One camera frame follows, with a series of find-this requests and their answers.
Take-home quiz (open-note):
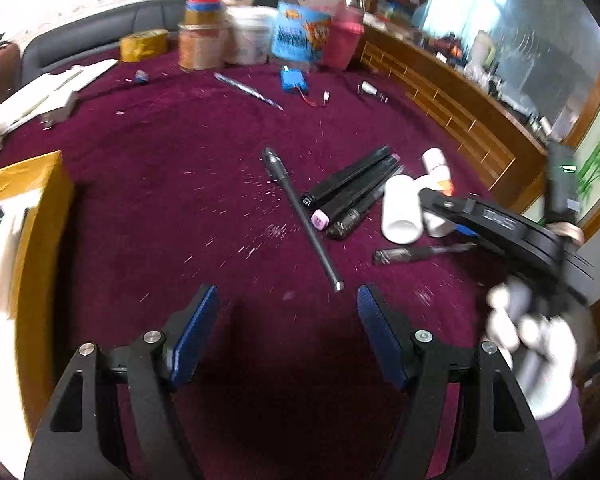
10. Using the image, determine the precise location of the wooden counter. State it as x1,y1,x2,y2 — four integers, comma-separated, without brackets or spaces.
355,25,556,211

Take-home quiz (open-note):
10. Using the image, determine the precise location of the white kettle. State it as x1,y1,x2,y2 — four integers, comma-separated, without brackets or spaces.
467,30,498,81

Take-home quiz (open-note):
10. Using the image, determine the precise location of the black marker pink cap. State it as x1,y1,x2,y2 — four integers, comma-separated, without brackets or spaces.
311,154,401,231

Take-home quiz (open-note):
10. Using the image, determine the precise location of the white plastic jar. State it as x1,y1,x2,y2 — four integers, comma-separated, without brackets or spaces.
225,6,277,66

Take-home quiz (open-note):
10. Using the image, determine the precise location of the yellow cardboard box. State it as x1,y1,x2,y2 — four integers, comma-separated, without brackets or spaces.
0,150,76,441

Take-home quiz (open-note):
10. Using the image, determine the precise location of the dark grey sofa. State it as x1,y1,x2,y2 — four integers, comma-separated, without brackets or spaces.
20,0,191,77

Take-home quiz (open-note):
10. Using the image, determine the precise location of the window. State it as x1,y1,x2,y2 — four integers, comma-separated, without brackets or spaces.
420,0,600,111

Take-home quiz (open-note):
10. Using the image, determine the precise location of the person's right forearm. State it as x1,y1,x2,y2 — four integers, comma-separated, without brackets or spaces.
532,385,589,478

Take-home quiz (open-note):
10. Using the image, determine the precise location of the person's right hand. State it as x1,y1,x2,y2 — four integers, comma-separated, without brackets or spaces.
485,280,582,422

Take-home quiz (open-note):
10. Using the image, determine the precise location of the thin black pen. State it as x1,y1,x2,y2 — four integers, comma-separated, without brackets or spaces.
261,147,344,292

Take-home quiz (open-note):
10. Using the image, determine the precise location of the blue battery pack with wire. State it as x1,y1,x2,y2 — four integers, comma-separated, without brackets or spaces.
280,66,331,108

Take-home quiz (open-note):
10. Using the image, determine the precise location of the clear gel pen black grip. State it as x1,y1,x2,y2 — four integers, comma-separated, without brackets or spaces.
373,241,477,266

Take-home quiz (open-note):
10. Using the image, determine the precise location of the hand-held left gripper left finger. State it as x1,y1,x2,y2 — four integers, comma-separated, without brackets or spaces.
24,284,221,480

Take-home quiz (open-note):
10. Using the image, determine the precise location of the clear gel pen glitter grip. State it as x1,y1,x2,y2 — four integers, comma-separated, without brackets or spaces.
325,165,407,240

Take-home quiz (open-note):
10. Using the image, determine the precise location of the stack of coloured tape rolls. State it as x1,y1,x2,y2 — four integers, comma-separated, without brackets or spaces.
185,0,226,28

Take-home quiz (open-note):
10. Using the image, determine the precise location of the colourful cardboard box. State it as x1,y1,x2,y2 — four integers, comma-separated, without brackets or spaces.
377,0,421,26

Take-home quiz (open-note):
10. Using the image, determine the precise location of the white pill bottle green label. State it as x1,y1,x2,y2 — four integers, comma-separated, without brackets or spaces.
381,175,425,243

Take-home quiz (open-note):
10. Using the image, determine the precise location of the white pill bottle red label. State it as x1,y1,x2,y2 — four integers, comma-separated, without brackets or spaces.
420,175,453,238

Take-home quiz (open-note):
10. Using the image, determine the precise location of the clear jar blue label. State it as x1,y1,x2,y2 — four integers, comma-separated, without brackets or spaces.
271,0,333,73

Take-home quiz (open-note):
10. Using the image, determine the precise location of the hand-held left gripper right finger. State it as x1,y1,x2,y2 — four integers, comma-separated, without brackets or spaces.
357,284,553,480

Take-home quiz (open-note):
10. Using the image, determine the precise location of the pink thermos knitted sleeve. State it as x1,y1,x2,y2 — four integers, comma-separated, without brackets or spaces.
325,0,367,73

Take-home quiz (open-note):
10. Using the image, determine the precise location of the clear thin pen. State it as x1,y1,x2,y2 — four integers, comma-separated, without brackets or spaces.
213,72,284,111

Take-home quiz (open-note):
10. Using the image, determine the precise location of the small white bottle orange cap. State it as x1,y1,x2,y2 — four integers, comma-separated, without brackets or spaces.
422,147,453,196

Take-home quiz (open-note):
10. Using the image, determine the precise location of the gold tape roll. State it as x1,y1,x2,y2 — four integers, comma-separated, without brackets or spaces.
120,30,170,63

